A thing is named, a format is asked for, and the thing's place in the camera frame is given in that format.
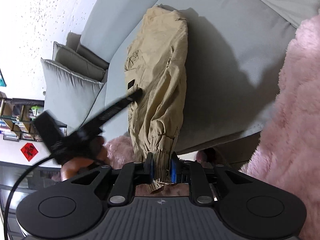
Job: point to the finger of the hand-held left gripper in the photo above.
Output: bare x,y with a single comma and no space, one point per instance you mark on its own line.
120,107

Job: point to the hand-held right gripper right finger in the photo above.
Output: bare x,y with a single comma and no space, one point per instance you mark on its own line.
174,167

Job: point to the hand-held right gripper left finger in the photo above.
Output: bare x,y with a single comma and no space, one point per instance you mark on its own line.
149,167

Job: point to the khaki pants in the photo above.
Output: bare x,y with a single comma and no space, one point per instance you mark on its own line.
155,80

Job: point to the person's left hand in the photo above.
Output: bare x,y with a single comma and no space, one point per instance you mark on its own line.
98,150

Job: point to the wooden bookshelf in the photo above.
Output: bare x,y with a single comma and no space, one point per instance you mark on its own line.
17,122

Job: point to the light grey piped cushion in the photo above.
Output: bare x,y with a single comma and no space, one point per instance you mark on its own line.
67,87

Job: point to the grey sofa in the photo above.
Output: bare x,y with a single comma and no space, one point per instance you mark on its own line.
225,55

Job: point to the person's pink fluffy clothing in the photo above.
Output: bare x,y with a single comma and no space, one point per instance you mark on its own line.
300,105

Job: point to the red diamond wall decoration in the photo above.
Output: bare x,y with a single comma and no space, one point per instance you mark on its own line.
29,152

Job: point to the teal wall picture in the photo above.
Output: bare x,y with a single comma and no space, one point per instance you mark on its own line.
2,78

